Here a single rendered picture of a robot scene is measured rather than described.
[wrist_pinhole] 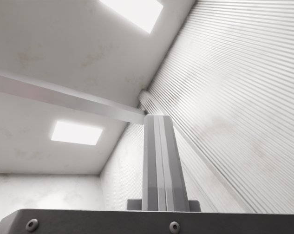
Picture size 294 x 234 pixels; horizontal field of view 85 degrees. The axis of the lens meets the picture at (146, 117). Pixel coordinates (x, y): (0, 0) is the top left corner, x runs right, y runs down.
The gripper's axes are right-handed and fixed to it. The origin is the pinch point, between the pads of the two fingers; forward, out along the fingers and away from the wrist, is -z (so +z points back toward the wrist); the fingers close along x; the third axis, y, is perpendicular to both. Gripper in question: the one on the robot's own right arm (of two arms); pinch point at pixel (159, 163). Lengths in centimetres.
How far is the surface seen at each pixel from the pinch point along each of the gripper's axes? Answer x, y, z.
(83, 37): 130, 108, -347
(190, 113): -92, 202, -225
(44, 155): 277, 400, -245
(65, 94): 153, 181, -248
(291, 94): -180, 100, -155
